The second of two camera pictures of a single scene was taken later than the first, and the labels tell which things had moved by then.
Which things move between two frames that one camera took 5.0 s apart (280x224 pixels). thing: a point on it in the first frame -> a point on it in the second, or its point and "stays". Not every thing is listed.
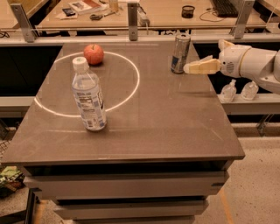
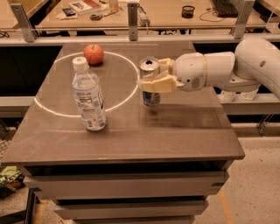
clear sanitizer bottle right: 249,91 stays
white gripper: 232,60 -> 189,71
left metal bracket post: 28,30 stays
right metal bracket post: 243,12 stays
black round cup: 187,11 stays
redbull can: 180,52 -> 149,69
